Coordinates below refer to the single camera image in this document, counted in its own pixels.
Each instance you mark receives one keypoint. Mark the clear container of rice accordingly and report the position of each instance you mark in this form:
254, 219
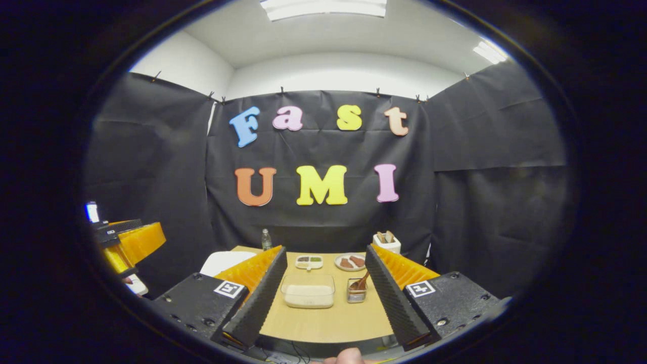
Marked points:
308, 296

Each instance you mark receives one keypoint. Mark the small ceiling light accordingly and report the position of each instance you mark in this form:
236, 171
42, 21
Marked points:
489, 52

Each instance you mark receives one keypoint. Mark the metal chopstick holder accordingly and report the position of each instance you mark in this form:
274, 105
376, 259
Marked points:
356, 297

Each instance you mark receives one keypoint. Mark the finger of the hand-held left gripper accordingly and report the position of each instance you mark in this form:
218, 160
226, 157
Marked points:
144, 240
119, 260

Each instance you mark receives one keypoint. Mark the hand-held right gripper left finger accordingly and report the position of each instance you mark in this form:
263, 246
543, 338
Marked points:
260, 298

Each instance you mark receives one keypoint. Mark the white toaster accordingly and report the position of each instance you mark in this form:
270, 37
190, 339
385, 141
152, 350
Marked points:
389, 247

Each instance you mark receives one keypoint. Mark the clear plastic water bottle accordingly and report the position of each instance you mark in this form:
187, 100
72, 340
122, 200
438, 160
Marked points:
266, 241

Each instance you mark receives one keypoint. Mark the computer monitor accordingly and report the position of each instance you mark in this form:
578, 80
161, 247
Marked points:
92, 212

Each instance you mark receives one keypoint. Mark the brown meat piece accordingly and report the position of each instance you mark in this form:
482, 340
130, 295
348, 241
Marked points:
357, 261
347, 263

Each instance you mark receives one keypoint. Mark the white round plate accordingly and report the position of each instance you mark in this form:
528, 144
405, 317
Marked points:
337, 263

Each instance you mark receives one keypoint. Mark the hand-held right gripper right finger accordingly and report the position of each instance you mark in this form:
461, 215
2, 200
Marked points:
394, 298

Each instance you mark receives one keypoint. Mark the black backdrop cloth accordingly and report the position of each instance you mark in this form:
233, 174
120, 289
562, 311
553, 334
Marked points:
323, 146

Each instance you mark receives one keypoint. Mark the white rice cooker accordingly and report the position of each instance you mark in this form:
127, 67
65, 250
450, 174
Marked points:
225, 263

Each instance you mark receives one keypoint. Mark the long ceiling light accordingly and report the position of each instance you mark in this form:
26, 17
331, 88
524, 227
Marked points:
323, 7

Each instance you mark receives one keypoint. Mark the toast bread slice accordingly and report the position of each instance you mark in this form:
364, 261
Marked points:
389, 236
381, 237

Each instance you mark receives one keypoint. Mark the brown wooden spoon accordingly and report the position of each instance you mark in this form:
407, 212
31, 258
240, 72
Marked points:
360, 283

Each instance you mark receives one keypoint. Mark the white divided dish of beans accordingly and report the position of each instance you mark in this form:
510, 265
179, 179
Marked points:
309, 261

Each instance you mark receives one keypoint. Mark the white side table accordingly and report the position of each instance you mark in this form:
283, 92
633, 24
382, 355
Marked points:
137, 285

